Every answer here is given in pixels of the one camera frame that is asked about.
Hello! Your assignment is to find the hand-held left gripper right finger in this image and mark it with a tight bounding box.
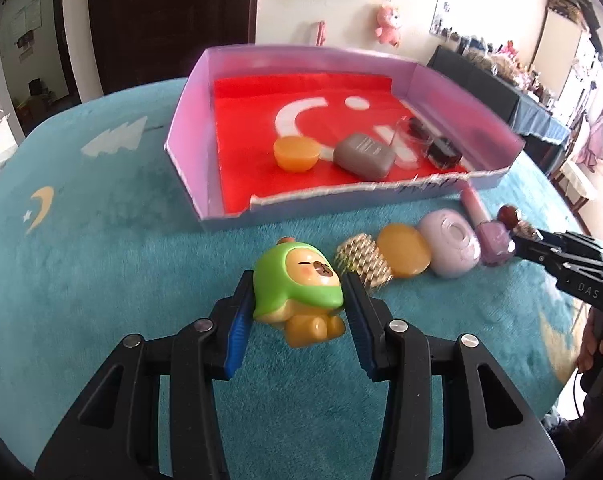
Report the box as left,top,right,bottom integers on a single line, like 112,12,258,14
341,271,567,480

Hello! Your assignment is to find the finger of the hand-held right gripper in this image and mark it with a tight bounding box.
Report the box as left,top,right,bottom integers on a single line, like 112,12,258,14
514,241,603,282
525,227,603,262

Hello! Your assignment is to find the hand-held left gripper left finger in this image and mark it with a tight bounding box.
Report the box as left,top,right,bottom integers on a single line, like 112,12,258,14
34,270,256,480

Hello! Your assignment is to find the glitter nail polish bottle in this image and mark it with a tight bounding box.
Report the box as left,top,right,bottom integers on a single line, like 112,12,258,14
498,204,539,243

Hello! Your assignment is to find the gold studded cylinder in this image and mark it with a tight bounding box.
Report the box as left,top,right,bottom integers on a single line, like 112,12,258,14
335,232,393,289

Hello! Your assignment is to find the green hooded bear toy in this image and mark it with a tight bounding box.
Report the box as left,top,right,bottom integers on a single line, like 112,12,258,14
252,240,347,348

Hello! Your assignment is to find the mauve nail polish bottle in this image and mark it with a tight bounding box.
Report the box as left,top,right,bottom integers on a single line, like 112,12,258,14
461,187,517,267

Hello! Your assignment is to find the orange dome soap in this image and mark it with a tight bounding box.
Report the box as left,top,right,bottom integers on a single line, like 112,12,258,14
274,136,321,172
378,223,432,280

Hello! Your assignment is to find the lilac round case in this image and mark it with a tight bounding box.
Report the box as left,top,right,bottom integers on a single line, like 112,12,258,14
418,210,482,279

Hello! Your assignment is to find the black nail polish bottle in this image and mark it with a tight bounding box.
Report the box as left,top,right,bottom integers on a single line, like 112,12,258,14
409,119,463,170

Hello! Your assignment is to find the lilac cardboard box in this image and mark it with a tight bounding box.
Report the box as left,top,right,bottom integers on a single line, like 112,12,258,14
165,45,526,233

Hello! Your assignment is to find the brown eye shadow case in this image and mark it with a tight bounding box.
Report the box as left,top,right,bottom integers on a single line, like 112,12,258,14
333,133,397,178

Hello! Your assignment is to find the clear plastic cup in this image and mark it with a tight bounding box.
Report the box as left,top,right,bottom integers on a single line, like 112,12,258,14
389,116,435,168

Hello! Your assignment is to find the person's right hand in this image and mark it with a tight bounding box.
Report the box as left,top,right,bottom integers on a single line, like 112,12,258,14
576,305,603,373

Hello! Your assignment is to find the wooden chair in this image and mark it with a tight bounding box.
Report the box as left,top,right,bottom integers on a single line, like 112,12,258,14
549,160,599,211

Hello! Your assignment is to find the blue table cloth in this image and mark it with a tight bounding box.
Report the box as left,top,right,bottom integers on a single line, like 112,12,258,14
511,87,571,146

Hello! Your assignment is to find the black draped table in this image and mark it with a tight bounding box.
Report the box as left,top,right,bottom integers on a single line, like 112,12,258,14
426,45,525,126

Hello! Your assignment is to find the white wardrobe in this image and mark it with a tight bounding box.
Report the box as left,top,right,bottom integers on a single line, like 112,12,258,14
531,10,603,126

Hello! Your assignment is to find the cluttered side table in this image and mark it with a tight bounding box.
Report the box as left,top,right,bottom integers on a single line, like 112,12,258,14
444,30,562,106

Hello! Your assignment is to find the red paper liner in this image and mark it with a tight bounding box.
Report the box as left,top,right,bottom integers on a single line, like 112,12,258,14
212,74,469,216

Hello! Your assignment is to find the dark patterned bag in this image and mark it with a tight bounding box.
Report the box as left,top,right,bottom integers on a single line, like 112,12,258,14
549,0,602,26

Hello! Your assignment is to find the pink plush toy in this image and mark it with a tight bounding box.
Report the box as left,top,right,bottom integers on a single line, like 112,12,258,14
375,4,402,47

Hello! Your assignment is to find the dark wooden door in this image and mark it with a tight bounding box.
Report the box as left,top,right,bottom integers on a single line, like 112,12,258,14
87,0,262,96

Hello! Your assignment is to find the wall notice board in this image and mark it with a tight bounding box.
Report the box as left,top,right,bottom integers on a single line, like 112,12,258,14
11,2,42,36

